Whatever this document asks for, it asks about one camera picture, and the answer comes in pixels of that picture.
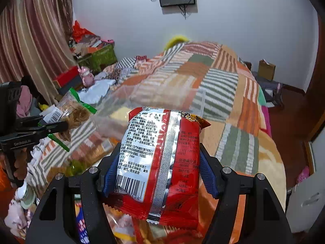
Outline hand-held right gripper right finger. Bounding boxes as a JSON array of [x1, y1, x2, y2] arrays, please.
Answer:
[[199, 142, 302, 244]]

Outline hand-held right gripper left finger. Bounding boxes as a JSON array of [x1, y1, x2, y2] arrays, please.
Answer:
[[25, 142, 123, 244]]

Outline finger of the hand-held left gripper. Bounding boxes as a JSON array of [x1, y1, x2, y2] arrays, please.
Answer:
[[15, 120, 70, 137], [16, 115, 44, 128]]

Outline clear green-edged noodle snack bag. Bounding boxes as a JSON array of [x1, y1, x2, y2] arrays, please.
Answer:
[[38, 88, 98, 153]]

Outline red snack packet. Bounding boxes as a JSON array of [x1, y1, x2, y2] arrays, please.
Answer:
[[103, 107, 212, 225]]

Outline blue snack packet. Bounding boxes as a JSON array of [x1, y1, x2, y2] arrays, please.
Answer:
[[74, 195, 90, 244]]

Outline clear plastic box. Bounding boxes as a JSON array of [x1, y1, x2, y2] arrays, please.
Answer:
[[89, 86, 207, 148]]

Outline person's left hand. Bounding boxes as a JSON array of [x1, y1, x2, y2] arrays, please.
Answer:
[[14, 151, 29, 177]]

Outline pink cloth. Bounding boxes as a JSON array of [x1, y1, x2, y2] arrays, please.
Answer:
[[16, 85, 33, 117]]

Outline clear cracker packet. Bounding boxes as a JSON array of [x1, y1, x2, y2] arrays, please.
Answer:
[[84, 137, 113, 163]]

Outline green round snack cup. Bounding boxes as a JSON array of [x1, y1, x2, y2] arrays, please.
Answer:
[[68, 158, 90, 176]]

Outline pile of assorted snack packets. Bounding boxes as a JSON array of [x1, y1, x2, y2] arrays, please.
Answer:
[[102, 203, 204, 244]]

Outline red box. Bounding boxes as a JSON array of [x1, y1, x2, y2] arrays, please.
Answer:
[[52, 66, 83, 88]]

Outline white bowl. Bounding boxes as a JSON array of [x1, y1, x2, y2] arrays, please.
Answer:
[[15, 180, 36, 210]]

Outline white plastic sheet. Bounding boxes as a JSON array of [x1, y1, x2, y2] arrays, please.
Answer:
[[76, 79, 116, 105]]

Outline pink plush toy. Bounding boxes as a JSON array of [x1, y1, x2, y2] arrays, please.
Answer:
[[77, 66, 96, 87]]

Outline green storage box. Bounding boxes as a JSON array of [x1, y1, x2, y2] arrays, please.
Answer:
[[77, 43, 117, 73]]

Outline striped brown curtain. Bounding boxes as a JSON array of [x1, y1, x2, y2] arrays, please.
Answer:
[[0, 0, 77, 105]]

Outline pile of folded fabrics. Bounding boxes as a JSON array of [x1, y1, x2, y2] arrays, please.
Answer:
[[68, 34, 109, 56]]

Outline checkered quilt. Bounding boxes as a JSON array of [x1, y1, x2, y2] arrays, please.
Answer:
[[104, 55, 153, 82]]

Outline pink fabric item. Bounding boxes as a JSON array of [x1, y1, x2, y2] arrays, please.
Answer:
[[297, 166, 311, 184]]

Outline red plastic bag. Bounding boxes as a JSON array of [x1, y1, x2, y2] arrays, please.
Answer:
[[72, 20, 95, 42]]

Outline white plastic cabinet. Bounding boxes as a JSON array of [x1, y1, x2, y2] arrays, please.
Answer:
[[286, 183, 324, 233]]

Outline striped patchwork blanket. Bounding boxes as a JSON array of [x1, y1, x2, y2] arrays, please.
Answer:
[[25, 41, 287, 244]]

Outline brown cardboard box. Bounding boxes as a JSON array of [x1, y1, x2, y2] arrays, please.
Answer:
[[258, 59, 276, 81]]

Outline wooden door frame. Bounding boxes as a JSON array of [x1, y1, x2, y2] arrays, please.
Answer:
[[302, 13, 325, 143]]

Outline black cable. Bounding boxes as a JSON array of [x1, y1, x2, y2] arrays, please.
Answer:
[[178, 4, 189, 20]]

